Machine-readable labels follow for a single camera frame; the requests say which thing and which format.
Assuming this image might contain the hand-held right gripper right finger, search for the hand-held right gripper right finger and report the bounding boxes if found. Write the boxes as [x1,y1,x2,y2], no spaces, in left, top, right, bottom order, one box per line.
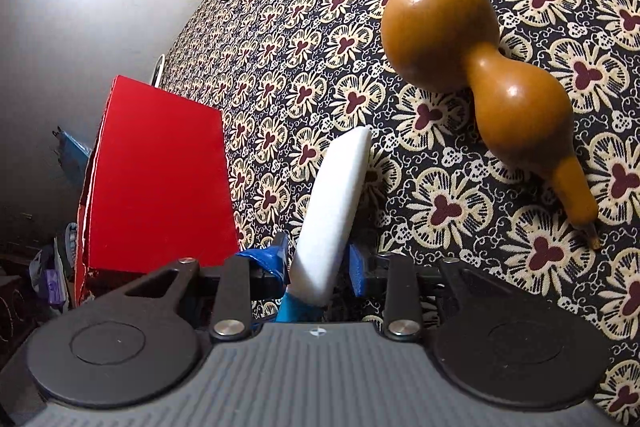
[349,243,506,340]

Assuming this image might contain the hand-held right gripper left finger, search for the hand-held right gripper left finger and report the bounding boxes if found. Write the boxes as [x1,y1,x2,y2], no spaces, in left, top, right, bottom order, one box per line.
[122,232,291,342]

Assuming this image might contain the white bottle with blue cap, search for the white bottle with blue cap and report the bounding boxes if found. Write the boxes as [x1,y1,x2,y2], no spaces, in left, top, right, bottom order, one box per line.
[276,126,373,323]

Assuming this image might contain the red cardboard box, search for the red cardboard box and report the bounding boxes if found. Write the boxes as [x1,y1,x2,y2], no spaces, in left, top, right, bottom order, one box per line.
[74,75,241,308]

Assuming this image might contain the floral printed bedspread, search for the floral printed bedspread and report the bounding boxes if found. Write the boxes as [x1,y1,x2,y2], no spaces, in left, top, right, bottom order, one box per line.
[160,0,640,425]

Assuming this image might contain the pile of clothes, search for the pile of clothes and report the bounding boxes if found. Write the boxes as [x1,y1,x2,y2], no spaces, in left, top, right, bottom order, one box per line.
[27,227,81,310]

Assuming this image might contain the blue bag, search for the blue bag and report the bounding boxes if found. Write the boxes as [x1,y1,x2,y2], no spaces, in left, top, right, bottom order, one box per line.
[52,127,93,188]

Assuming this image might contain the brown gourd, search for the brown gourd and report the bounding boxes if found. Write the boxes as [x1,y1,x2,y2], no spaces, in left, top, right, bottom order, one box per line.
[381,0,601,250]

